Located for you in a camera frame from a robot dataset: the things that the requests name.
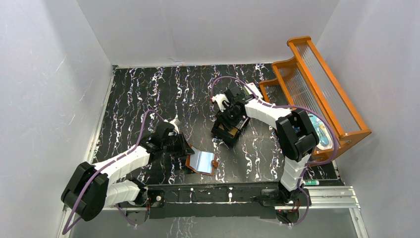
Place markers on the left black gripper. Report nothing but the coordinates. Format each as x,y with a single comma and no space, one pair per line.
183,145

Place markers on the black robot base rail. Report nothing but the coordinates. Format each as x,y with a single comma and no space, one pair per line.
250,199

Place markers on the orange leather card holder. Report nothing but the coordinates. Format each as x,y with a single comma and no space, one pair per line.
202,162

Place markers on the green marker pen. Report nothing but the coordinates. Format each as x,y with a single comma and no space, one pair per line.
311,182

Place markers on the orange wooden shelf rack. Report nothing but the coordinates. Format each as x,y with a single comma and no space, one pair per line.
306,80

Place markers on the black card tray box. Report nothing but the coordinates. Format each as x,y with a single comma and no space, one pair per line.
228,130

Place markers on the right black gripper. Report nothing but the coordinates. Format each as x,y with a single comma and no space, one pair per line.
224,118

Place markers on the blue blister pack item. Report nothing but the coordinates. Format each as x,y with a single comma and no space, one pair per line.
322,132

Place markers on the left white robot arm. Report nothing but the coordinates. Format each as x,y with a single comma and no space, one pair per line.
94,187

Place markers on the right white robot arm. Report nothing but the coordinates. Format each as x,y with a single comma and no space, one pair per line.
295,132

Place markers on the white rectangular box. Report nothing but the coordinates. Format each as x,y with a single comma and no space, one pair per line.
253,89

